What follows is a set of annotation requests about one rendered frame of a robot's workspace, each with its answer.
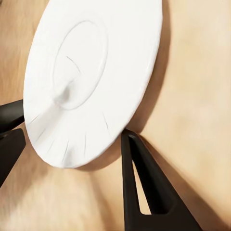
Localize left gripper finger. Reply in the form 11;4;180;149
0;99;25;134

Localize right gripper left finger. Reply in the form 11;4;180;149
0;128;26;188

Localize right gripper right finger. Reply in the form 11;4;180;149
121;129;203;231

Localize saucer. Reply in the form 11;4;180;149
23;0;163;169

